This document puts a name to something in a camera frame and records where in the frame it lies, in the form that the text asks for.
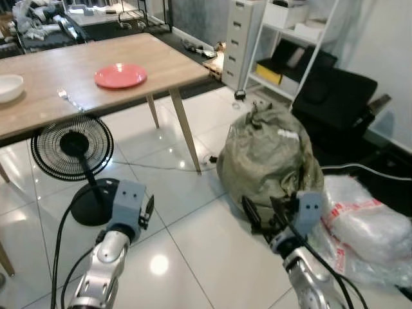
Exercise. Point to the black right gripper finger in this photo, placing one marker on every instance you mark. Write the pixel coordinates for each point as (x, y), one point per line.
(251, 214)
(279, 207)

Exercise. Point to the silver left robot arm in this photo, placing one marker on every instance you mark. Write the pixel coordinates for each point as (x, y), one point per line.
(103, 270)

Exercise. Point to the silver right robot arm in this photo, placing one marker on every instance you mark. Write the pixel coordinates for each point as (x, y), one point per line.
(309, 277)

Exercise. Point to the olive green stuffed sack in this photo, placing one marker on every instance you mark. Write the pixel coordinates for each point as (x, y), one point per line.
(267, 158)

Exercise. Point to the clear plastic bag red print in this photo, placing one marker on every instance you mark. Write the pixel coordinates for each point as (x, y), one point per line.
(370, 225)

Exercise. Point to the black floor fan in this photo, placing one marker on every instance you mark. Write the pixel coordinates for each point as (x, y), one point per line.
(76, 145)

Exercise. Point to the red round plate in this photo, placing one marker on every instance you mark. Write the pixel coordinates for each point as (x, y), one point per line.
(120, 76)

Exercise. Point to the yellow box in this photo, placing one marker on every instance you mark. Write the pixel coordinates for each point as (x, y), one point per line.
(269, 73)

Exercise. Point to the wooden chair leg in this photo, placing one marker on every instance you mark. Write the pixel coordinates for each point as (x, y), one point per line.
(5, 257)

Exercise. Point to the black bag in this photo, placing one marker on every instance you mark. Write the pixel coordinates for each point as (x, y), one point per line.
(312, 61)

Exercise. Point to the light wooden table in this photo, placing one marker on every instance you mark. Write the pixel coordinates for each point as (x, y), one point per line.
(77, 58)

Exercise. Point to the white metal shelf rack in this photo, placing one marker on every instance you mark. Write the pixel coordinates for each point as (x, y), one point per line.
(320, 45)

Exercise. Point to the white drawer cabinet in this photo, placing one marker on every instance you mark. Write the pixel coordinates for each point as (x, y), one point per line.
(241, 38)

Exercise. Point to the white bowl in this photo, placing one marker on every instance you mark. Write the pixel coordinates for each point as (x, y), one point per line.
(8, 87)

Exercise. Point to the white storage box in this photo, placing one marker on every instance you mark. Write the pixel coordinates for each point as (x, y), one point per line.
(286, 14)

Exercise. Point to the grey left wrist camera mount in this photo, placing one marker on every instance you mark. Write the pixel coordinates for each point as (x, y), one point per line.
(125, 203)

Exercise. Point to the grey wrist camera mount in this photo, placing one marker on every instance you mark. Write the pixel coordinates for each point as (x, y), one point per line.
(125, 203)
(309, 211)

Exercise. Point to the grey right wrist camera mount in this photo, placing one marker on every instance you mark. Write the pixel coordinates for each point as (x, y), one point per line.
(309, 211)

